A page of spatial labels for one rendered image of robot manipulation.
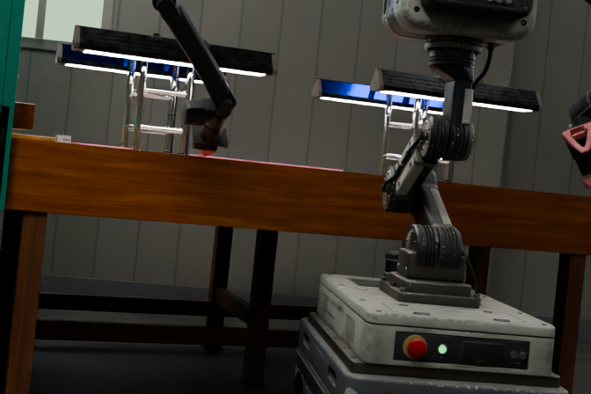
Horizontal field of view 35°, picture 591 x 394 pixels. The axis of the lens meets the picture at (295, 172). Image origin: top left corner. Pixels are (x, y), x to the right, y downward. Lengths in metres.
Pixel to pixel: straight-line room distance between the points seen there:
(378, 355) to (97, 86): 2.95
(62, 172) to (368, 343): 0.94
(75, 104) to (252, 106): 0.87
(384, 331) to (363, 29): 2.96
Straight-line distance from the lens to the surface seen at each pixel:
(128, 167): 2.50
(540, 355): 2.12
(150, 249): 4.68
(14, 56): 2.44
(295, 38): 4.73
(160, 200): 2.52
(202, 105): 2.54
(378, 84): 3.04
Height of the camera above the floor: 0.76
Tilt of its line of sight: level
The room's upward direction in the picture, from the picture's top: 6 degrees clockwise
